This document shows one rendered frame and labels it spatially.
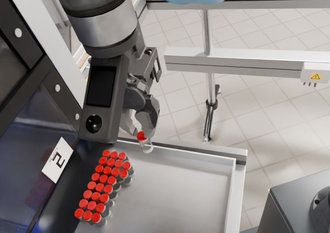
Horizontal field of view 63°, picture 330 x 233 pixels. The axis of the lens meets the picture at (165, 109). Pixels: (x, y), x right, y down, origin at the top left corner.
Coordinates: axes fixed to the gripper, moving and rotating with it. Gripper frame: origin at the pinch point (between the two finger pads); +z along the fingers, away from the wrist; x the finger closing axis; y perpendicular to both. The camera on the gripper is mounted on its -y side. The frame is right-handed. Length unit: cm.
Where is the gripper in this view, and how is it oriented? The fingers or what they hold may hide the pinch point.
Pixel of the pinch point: (140, 135)
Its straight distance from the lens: 47.7
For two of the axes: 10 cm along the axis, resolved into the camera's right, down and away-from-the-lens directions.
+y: 2.7, -7.7, 5.8
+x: -9.5, -1.1, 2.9
